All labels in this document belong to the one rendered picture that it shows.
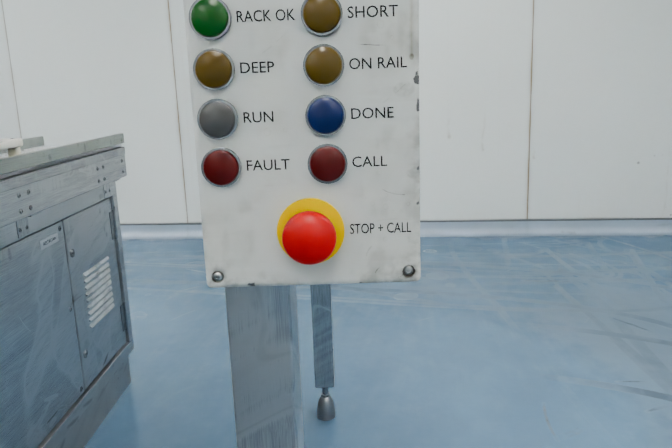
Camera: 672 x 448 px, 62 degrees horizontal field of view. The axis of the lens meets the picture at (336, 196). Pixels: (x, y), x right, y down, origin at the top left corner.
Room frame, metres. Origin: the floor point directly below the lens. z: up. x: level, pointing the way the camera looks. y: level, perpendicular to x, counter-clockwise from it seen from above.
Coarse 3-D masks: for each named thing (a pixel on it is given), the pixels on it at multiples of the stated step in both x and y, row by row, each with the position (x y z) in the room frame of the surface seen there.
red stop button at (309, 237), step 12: (300, 216) 0.39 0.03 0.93; (312, 216) 0.39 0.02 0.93; (324, 216) 0.40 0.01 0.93; (288, 228) 0.39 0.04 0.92; (300, 228) 0.39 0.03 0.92; (312, 228) 0.39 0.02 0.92; (324, 228) 0.39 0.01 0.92; (288, 240) 0.39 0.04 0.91; (300, 240) 0.39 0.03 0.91; (312, 240) 0.39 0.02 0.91; (324, 240) 0.39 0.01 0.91; (288, 252) 0.39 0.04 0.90; (300, 252) 0.39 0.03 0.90; (312, 252) 0.39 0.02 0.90; (324, 252) 0.39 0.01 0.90; (312, 264) 0.40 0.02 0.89
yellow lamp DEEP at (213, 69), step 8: (200, 56) 0.42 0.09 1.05; (208, 56) 0.41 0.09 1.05; (216, 56) 0.41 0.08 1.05; (224, 56) 0.42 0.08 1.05; (200, 64) 0.41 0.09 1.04; (208, 64) 0.41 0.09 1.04; (216, 64) 0.41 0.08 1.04; (224, 64) 0.41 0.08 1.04; (200, 72) 0.41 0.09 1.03; (208, 72) 0.41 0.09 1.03; (216, 72) 0.41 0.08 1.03; (224, 72) 0.41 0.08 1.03; (200, 80) 0.42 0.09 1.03; (208, 80) 0.41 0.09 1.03; (216, 80) 0.41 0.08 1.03; (224, 80) 0.41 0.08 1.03
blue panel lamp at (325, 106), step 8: (312, 104) 0.41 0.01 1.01; (320, 104) 0.41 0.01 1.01; (328, 104) 0.41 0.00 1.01; (336, 104) 0.41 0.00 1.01; (312, 112) 0.41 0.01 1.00; (320, 112) 0.41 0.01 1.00; (328, 112) 0.41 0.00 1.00; (336, 112) 0.41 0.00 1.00; (312, 120) 0.41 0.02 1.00; (320, 120) 0.41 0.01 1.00; (328, 120) 0.41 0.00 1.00; (336, 120) 0.41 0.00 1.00; (320, 128) 0.41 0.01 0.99; (328, 128) 0.41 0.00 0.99; (336, 128) 0.41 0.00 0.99
